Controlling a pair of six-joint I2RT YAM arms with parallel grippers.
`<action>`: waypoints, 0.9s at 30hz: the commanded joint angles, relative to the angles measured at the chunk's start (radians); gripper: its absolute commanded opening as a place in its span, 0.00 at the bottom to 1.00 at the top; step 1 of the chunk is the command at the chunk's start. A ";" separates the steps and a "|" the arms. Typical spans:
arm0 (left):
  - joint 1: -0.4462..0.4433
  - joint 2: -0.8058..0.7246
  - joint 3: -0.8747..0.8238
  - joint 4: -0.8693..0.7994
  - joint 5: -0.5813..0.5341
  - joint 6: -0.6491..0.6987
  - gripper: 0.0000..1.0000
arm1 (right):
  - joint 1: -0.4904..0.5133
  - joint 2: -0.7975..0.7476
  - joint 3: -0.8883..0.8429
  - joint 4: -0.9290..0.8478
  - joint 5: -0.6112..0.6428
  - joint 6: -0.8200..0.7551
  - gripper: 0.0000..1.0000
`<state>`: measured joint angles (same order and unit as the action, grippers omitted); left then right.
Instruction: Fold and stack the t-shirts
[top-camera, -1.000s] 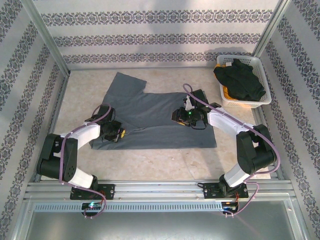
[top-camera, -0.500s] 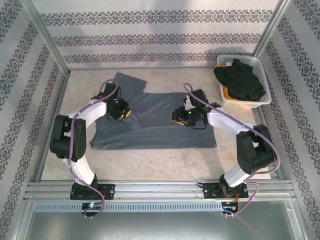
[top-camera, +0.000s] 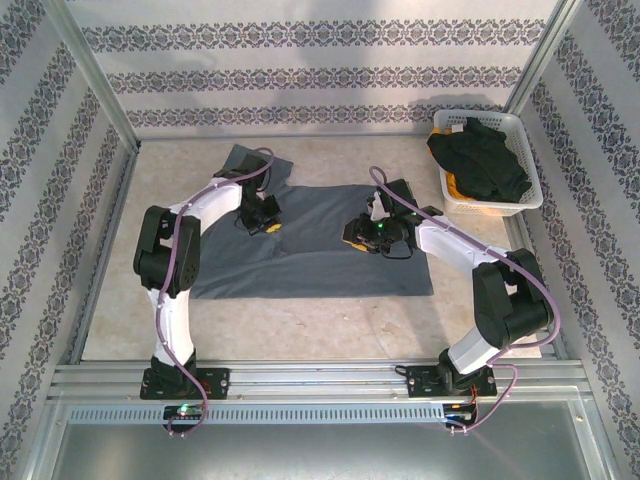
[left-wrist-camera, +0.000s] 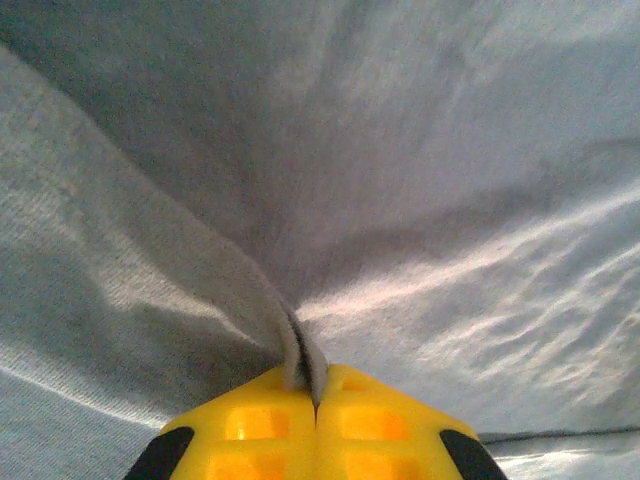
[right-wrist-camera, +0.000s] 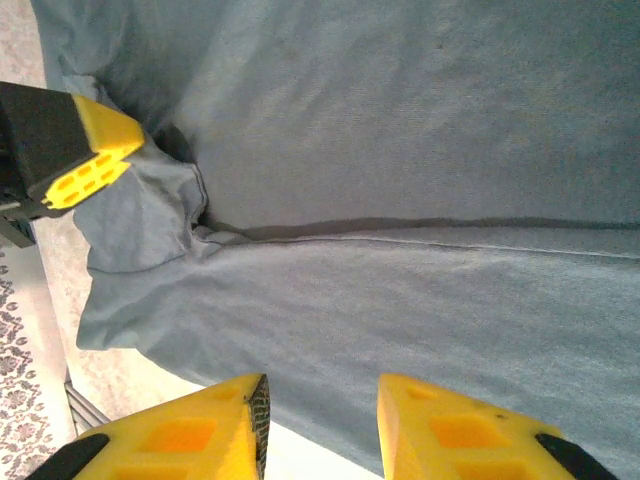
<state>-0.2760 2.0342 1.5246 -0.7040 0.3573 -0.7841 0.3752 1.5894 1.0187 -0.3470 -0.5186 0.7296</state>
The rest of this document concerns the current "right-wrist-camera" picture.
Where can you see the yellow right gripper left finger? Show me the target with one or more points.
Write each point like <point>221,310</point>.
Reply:
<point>190,435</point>

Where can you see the aluminium frame rail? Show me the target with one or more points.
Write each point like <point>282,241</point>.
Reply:
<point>85,410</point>

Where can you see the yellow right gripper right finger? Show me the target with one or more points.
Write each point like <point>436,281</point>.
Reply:
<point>450,435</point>

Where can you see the blue t-shirt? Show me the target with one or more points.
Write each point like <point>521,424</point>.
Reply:
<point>400,125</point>

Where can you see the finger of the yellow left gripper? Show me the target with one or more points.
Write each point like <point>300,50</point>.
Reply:
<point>85,182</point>
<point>107,125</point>

